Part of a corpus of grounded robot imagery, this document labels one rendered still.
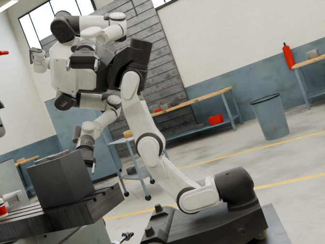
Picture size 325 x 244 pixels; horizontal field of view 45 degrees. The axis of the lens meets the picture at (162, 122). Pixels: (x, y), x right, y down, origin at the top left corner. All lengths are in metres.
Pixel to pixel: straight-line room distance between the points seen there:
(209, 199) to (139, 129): 0.50
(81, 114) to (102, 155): 0.91
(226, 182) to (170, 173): 0.29
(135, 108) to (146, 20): 7.75
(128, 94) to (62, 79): 0.35
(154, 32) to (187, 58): 1.02
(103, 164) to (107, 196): 6.35
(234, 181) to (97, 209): 0.77
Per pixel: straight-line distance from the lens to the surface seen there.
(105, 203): 1.58
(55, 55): 2.01
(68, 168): 1.60
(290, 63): 8.63
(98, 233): 2.15
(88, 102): 2.21
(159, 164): 1.97
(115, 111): 2.17
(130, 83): 1.95
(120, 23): 1.92
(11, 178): 6.79
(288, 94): 8.85
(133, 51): 1.97
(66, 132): 8.04
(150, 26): 9.58
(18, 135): 10.96
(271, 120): 6.12
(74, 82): 2.03
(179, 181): 2.02
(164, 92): 9.58
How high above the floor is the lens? 1.24
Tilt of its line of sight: 4 degrees down
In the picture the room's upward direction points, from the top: 20 degrees counter-clockwise
